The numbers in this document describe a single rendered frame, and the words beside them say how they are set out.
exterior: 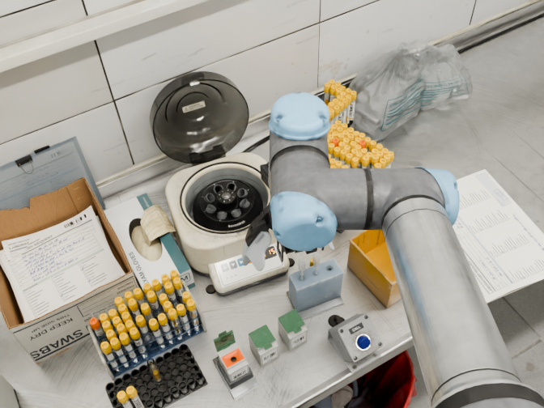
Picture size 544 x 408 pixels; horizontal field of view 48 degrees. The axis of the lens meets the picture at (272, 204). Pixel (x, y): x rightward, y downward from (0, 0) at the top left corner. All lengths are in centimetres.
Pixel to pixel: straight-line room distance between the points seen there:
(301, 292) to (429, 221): 58
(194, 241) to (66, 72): 42
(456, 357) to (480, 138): 116
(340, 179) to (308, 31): 83
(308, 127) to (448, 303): 29
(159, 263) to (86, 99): 37
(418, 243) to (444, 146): 98
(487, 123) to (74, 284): 109
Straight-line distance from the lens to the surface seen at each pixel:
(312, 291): 122
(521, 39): 200
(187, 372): 122
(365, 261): 125
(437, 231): 65
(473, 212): 146
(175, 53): 135
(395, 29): 170
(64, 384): 129
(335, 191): 70
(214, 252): 125
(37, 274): 136
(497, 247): 141
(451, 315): 56
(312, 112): 76
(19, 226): 142
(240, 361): 115
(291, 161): 73
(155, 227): 131
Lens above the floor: 200
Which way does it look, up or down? 51 degrees down
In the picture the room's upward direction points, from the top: 3 degrees counter-clockwise
